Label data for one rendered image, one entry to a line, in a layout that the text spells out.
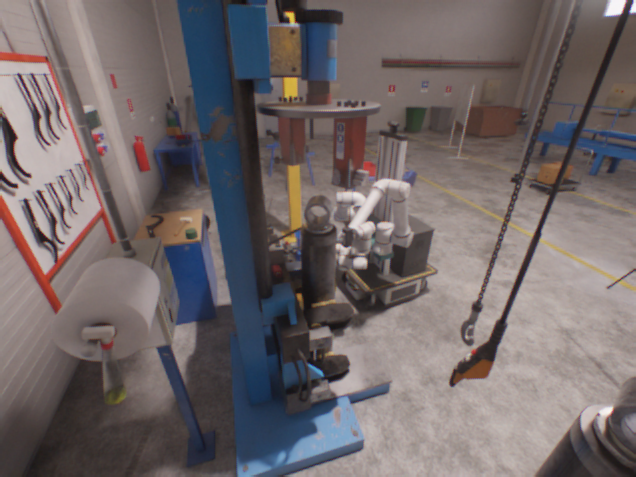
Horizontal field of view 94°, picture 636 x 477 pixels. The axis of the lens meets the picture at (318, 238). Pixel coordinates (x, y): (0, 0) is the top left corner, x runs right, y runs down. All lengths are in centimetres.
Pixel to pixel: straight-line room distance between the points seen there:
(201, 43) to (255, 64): 27
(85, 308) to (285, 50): 116
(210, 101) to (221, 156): 22
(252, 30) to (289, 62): 26
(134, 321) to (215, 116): 84
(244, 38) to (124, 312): 96
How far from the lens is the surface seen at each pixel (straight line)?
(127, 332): 119
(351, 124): 135
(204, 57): 139
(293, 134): 162
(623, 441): 108
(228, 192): 148
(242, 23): 121
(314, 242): 164
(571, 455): 116
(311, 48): 146
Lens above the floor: 226
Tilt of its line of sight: 29 degrees down
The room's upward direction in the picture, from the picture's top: straight up
